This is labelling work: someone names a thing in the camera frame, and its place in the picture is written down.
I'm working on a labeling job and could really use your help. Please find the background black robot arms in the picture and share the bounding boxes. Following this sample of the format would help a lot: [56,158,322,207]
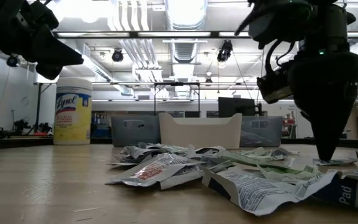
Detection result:
[11,116,54,137]

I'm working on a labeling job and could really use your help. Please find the white text-printed packet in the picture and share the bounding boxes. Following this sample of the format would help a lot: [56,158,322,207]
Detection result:
[186,144,227,158]
[158,169,204,191]

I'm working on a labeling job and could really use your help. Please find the white plastic bin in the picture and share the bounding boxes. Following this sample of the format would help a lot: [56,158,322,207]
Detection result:
[158,112,243,150]

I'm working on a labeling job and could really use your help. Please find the crumpled grey-white packet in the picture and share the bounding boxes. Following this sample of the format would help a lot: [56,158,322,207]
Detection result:
[109,142,171,166]

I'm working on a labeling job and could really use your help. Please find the translucent grey plastic bin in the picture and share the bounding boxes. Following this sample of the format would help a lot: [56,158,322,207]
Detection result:
[240,115,283,148]
[111,115,162,147]

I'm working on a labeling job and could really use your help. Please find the white rectangular ceiling duct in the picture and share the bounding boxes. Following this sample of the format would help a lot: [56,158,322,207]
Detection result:
[73,42,135,97]

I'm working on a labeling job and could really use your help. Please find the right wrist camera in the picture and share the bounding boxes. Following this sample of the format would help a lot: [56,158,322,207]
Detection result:
[255,70,294,105]

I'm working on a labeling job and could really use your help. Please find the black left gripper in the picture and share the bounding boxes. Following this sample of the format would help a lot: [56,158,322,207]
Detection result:
[0,12,85,80]

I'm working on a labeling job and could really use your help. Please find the yellow Lysol wipes canister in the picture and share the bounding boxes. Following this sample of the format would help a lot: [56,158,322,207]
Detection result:
[53,77,93,146]

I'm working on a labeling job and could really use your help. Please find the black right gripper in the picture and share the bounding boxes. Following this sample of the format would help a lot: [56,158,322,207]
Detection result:
[287,51,358,162]

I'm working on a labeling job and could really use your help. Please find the black monitor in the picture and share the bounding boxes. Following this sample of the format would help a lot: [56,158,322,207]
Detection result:
[218,96,257,119]

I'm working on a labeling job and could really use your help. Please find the white navy pad packet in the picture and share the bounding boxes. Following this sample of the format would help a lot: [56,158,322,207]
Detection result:
[311,151,358,167]

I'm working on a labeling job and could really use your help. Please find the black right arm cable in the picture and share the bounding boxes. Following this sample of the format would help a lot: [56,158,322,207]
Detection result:
[264,39,295,76]

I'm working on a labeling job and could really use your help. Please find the black overhead rig beam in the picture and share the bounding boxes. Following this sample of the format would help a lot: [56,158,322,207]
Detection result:
[53,30,358,40]

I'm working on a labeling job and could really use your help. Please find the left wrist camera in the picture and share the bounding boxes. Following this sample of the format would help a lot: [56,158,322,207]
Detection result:
[28,0,60,31]

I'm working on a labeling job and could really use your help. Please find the blue storage shelf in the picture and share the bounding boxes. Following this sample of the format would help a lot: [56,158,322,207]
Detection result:
[90,111,112,139]

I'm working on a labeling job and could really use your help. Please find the black light stand pole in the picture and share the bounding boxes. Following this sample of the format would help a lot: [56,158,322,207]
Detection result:
[35,83,44,133]

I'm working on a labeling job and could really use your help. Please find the black ceiling spotlight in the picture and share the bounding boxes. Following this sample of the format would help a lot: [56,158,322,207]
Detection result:
[216,39,234,63]
[111,48,125,63]
[6,54,21,68]

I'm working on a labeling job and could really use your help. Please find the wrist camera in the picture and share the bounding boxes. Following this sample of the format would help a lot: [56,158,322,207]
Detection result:
[255,70,294,105]
[28,0,60,31]

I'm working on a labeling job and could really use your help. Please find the white light panel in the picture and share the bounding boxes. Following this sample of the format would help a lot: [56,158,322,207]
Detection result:
[33,67,58,85]

